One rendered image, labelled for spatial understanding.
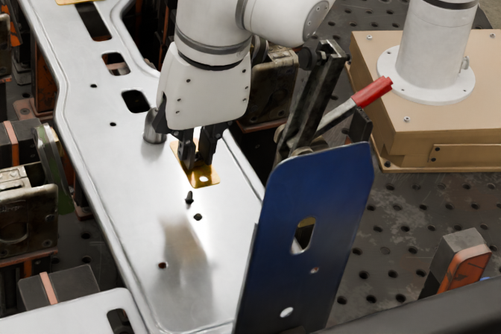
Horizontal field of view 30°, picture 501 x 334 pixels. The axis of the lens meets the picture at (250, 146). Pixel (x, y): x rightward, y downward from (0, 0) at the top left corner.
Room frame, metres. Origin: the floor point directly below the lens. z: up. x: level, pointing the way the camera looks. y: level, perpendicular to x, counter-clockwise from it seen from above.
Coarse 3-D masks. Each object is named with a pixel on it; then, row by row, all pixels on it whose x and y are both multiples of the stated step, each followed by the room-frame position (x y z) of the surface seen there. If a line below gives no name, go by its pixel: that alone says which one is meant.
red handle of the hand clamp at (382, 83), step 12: (372, 84) 0.96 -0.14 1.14; (384, 84) 0.96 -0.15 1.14; (360, 96) 0.94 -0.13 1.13; (372, 96) 0.95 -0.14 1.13; (336, 108) 0.94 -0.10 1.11; (348, 108) 0.93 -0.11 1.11; (324, 120) 0.92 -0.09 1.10; (336, 120) 0.92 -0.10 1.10; (324, 132) 0.92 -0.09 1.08; (288, 144) 0.90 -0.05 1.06
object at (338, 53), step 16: (304, 48) 0.90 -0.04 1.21; (320, 48) 0.92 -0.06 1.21; (336, 48) 0.91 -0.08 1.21; (304, 64) 0.89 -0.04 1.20; (320, 64) 0.90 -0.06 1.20; (336, 64) 0.90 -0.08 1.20; (304, 80) 0.92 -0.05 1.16; (320, 80) 0.90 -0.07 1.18; (336, 80) 0.90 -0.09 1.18; (304, 96) 0.91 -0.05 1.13; (320, 96) 0.89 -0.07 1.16; (304, 112) 0.91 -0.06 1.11; (320, 112) 0.89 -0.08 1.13; (288, 128) 0.91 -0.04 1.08; (304, 128) 0.89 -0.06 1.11; (304, 144) 0.89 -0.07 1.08
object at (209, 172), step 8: (176, 144) 0.85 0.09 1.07; (176, 152) 0.84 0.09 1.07; (200, 152) 0.83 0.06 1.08; (200, 160) 0.82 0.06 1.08; (184, 168) 0.81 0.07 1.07; (192, 168) 0.81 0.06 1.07; (200, 168) 0.82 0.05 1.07; (208, 168) 0.82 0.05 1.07; (192, 176) 0.80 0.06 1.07; (200, 176) 0.80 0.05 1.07; (208, 176) 0.81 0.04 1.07; (216, 176) 0.81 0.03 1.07; (192, 184) 0.79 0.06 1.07; (200, 184) 0.79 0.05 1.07; (208, 184) 0.79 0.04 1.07; (216, 184) 0.80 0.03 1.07
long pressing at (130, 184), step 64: (128, 0) 1.23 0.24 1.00; (64, 64) 1.05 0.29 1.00; (128, 64) 1.08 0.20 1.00; (64, 128) 0.92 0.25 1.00; (128, 128) 0.94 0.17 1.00; (128, 192) 0.82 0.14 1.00; (256, 192) 0.86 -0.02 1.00; (128, 256) 0.72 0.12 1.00; (192, 256) 0.74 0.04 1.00; (192, 320) 0.64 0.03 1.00
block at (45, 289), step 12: (36, 276) 0.68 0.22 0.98; (48, 276) 0.68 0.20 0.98; (60, 276) 0.69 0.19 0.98; (72, 276) 0.69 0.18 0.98; (84, 276) 0.69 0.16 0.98; (24, 288) 0.66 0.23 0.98; (36, 288) 0.66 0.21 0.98; (48, 288) 0.66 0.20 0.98; (60, 288) 0.67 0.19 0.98; (72, 288) 0.67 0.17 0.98; (84, 288) 0.67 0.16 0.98; (96, 288) 0.68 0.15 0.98; (24, 300) 0.64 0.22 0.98; (36, 300) 0.64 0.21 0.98; (48, 300) 0.65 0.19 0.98; (60, 300) 0.65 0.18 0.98
